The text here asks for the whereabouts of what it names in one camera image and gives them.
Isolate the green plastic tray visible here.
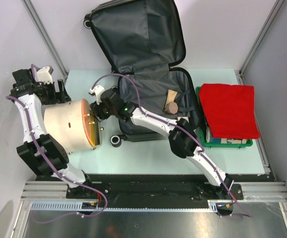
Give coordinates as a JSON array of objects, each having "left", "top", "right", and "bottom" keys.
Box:
[{"left": 195, "top": 86, "right": 253, "bottom": 149}]

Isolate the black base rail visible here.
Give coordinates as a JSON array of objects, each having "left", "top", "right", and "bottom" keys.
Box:
[{"left": 34, "top": 173, "right": 276, "bottom": 216}]

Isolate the grey slotted cable duct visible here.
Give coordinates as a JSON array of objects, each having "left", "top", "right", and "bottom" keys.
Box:
[{"left": 28, "top": 200, "right": 218, "bottom": 212}]

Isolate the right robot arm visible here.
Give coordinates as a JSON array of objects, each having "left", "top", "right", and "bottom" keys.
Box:
[{"left": 89, "top": 86, "right": 235, "bottom": 200}]

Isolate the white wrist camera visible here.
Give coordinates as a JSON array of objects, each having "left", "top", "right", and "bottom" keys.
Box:
[
  {"left": 35, "top": 66, "right": 54, "bottom": 84},
  {"left": 89, "top": 85, "right": 105, "bottom": 105}
]

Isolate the round wooden disc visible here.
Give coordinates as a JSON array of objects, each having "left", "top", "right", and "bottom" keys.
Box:
[{"left": 163, "top": 102, "right": 179, "bottom": 115}]

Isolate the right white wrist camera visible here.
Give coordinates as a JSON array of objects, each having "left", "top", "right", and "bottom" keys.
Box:
[{"left": 89, "top": 85, "right": 105, "bottom": 105}]

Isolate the beige wooden block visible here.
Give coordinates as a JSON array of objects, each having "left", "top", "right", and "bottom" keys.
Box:
[{"left": 165, "top": 89, "right": 178, "bottom": 105}]

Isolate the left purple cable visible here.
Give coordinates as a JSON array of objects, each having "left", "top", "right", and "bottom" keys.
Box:
[{"left": 5, "top": 63, "right": 109, "bottom": 225}]

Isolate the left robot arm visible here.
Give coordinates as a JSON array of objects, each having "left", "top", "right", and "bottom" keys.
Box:
[{"left": 6, "top": 64, "right": 94, "bottom": 198}]

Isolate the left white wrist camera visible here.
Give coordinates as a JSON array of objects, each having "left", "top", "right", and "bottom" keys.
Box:
[{"left": 35, "top": 66, "right": 54, "bottom": 84}]

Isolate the red cloth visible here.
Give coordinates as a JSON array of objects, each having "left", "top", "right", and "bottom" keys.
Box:
[{"left": 199, "top": 83, "right": 260, "bottom": 139}]

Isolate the beige drum with orange lid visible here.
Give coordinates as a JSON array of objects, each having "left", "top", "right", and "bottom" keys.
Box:
[{"left": 44, "top": 99, "right": 102, "bottom": 153}]

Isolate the white black space suitcase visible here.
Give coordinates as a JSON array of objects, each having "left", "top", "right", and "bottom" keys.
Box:
[{"left": 83, "top": 0, "right": 201, "bottom": 149}]

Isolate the teal cream sock towel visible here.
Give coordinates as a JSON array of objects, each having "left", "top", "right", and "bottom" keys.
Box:
[{"left": 205, "top": 127, "right": 247, "bottom": 144}]

